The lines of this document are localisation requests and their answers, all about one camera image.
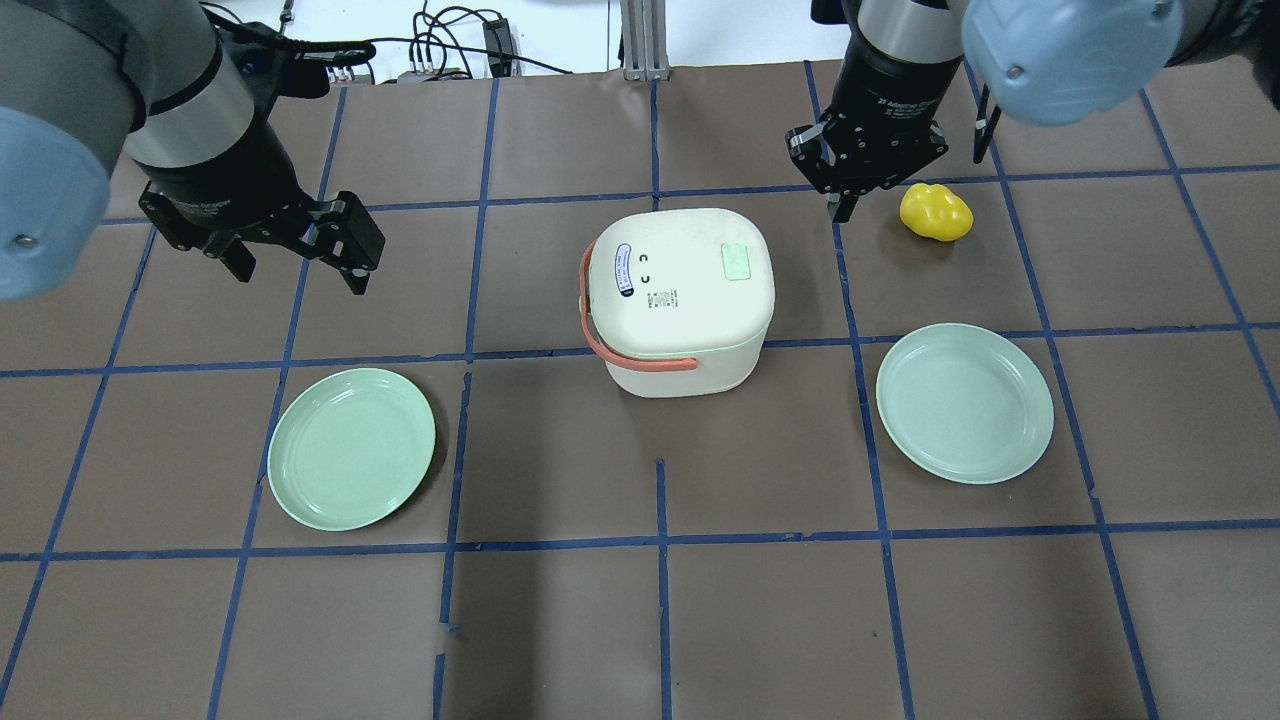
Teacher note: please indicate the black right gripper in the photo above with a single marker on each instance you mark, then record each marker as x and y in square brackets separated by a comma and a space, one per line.
[893, 88]

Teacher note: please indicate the black power adapter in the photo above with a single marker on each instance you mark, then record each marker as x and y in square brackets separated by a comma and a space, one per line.
[500, 47]

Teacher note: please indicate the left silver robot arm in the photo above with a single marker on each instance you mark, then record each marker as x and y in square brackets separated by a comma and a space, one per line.
[186, 95]

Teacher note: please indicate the white rice cooker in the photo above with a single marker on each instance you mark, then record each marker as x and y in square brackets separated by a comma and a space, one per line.
[677, 303]

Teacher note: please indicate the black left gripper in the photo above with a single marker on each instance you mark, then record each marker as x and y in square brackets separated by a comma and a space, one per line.
[222, 173]

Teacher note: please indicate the green plate near right arm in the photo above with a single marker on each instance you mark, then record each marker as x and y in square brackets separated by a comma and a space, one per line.
[965, 404]

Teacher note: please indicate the aluminium frame post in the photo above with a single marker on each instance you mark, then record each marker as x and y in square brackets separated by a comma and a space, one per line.
[644, 54]

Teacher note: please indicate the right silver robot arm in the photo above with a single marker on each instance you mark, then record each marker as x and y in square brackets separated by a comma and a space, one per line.
[1044, 63]

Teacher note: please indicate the yellow toy bell pepper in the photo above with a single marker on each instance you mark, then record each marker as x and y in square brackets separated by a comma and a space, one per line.
[935, 212]

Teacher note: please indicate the green plate near left arm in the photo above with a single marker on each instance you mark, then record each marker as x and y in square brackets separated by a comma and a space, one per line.
[351, 449]

